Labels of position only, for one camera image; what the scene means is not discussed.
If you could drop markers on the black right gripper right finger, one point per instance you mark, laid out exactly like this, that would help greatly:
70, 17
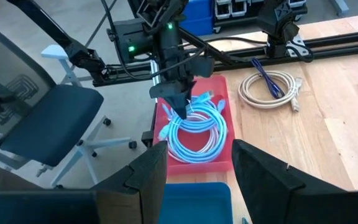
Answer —
275, 199

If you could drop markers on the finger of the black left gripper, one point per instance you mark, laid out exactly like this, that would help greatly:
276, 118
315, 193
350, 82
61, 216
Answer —
169, 91
186, 91

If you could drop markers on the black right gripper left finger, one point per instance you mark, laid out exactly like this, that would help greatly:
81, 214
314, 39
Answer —
129, 199

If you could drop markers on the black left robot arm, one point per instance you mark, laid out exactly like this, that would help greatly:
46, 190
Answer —
135, 40

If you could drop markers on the red plastic tray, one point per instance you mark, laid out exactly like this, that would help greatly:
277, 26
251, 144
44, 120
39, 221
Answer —
194, 141

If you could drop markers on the blue plastic storage bin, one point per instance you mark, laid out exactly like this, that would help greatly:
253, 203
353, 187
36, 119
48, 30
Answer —
197, 15

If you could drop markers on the teal blue plastic tray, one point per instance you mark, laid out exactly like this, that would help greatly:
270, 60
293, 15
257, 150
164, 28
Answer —
194, 205

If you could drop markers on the black rack with clear drawers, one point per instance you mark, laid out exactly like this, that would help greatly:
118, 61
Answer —
228, 9

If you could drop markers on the white office chair blue seat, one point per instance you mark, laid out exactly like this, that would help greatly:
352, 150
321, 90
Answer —
51, 124

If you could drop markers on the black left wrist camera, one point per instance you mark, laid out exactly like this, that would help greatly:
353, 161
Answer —
202, 67

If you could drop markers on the black diagonal frame strut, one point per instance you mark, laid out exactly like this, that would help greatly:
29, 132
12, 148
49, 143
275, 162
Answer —
42, 21

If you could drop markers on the black aluminium table frame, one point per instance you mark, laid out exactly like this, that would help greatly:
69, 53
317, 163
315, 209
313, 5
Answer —
337, 46

